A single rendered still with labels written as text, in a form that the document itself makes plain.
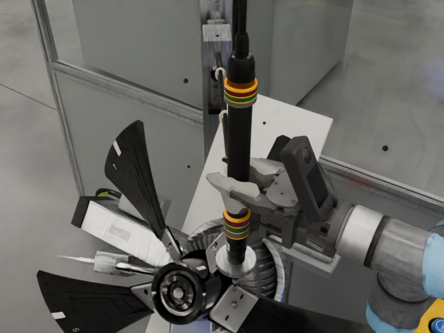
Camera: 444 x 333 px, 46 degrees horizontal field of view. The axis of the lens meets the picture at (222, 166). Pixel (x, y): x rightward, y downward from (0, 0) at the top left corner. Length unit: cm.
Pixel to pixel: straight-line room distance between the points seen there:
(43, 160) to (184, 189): 143
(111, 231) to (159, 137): 78
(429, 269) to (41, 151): 294
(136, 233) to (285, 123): 43
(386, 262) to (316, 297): 142
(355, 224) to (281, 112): 57
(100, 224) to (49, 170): 198
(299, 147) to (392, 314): 27
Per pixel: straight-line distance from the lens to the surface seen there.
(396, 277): 72
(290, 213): 73
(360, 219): 71
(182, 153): 197
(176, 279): 101
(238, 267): 90
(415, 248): 70
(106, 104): 210
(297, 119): 122
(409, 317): 79
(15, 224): 299
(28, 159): 339
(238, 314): 103
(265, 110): 124
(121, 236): 127
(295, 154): 67
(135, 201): 115
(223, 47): 131
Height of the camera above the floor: 205
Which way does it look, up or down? 41 degrees down
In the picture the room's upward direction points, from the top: straight up
